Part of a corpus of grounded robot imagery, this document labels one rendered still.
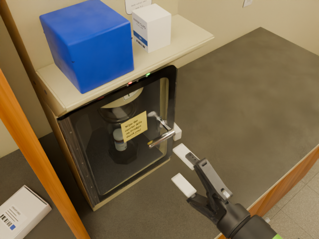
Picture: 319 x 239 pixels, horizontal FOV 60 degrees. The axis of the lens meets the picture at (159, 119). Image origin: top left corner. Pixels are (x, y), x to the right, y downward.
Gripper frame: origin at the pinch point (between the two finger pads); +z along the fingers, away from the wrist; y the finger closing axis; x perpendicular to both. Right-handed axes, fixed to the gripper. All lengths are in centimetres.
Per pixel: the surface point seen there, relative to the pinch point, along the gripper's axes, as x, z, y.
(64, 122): 19.8, 14.1, 18.3
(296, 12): -161, 58, -33
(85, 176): 19.9, 14.2, -3.3
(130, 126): 4.9, 13.8, 6.4
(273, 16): -132, 58, -26
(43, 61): 19.1, 15.2, 32.3
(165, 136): -2.9, 8.8, 1.1
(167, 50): -0.3, 5.8, 31.3
